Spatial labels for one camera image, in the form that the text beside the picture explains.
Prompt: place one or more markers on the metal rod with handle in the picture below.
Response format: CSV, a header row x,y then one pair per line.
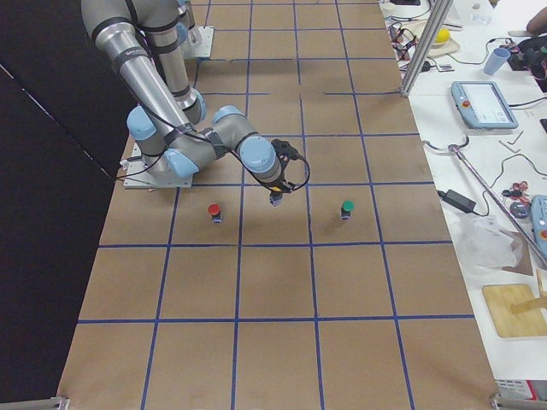
x,y
456,150

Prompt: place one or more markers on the light blue plastic cup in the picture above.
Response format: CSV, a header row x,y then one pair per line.
x,y
496,60

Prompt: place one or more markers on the red push button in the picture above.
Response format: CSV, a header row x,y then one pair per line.
x,y
215,213

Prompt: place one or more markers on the black power adapter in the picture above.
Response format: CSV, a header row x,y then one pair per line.
x,y
457,200

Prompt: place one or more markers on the black wrist camera, arm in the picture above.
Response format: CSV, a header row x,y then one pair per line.
x,y
284,150

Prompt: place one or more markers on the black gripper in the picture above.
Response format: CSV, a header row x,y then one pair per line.
x,y
275,188

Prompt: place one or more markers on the green push button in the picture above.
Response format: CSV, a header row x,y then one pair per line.
x,y
346,209

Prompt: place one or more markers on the yellow lemon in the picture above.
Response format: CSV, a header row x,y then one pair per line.
x,y
443,36

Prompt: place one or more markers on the blue teach pendant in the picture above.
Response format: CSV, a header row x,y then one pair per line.
x,y
482,105
538,218

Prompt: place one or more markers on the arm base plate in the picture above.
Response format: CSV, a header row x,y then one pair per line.
x,y
199,42

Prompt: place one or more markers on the wooden cutting board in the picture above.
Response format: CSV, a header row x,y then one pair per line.
x,y
515,311

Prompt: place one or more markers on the aluminium frame post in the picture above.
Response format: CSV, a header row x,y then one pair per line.
x,y
436,19

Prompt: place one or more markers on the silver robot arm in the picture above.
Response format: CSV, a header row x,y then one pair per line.
x,y
144,43

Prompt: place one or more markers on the clear plastic bag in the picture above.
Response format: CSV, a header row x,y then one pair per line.
x,y
483,247

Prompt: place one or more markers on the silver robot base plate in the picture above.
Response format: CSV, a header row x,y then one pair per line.
x,y
161,176

